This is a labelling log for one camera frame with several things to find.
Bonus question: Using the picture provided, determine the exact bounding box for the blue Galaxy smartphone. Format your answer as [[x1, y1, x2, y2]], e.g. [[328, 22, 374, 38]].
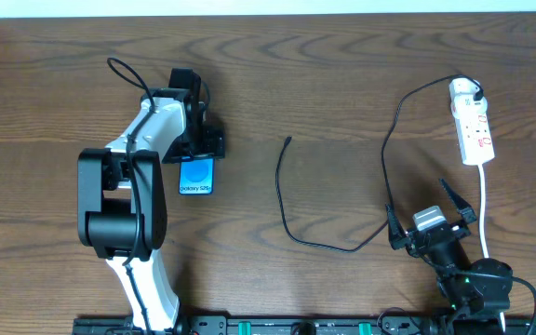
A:
[[179, 158, 214, 195]]

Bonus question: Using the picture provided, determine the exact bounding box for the white charger plug adapter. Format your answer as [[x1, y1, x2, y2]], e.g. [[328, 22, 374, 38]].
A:
[[449, 77, 488, 119]]

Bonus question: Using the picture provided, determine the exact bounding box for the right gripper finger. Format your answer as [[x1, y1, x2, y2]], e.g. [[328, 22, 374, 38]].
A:
[[385, 204, 409, 250], [439, 179, 476, 224]]

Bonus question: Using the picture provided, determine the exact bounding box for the black charger cable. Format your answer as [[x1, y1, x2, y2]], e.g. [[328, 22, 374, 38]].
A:
[[275, 74, 485, 253]]

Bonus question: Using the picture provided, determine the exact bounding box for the white power strip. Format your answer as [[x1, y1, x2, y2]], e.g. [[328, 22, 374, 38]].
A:
[[451, 102, 495, 166]]

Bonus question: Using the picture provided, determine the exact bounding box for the white power strip cord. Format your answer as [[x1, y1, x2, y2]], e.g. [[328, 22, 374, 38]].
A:
[[477, 163, 506, 332]]

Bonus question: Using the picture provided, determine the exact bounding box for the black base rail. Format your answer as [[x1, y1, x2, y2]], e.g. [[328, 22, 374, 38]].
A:
[[70, 315, 531, 335]]

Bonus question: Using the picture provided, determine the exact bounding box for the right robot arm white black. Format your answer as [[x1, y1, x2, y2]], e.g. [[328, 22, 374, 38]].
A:
[[385, 181, 513, 334]]

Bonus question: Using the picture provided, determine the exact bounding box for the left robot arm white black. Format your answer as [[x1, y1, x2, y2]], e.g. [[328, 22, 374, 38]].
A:
[[73, 68, 225, 334]]

